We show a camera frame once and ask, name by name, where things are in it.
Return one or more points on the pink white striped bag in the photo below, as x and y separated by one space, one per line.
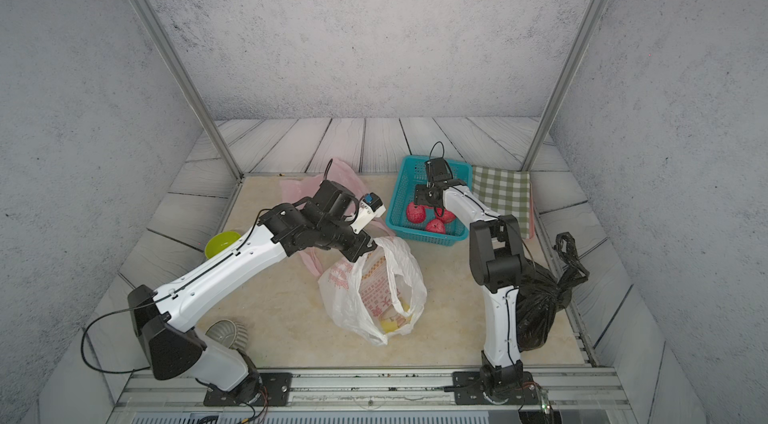
378 297

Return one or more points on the green plastic bowl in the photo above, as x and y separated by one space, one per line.
220 242

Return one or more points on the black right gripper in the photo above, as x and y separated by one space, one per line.
420 194

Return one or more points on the green white checkered cloth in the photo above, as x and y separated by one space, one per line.
508 193

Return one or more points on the right aluminium frame post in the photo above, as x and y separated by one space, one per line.
587 27

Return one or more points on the red apple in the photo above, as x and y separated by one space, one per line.
444 216
415 214
436 226

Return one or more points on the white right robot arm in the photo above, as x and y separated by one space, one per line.
497 261

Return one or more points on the black plastic bag knotted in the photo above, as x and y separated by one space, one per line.
541 296

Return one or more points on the left aluminium frame post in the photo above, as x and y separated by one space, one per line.
158 35

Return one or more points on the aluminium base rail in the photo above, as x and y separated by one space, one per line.
552 394

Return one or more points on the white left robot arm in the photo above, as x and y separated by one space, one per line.
164 319

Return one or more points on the teal plastic perforated basket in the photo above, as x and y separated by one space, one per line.
412 173

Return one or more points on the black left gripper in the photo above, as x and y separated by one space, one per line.
362 246

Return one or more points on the silver ribbed metal cup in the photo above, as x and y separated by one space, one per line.
229 333

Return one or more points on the aluminium frame post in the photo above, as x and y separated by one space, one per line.
587 27
158 35

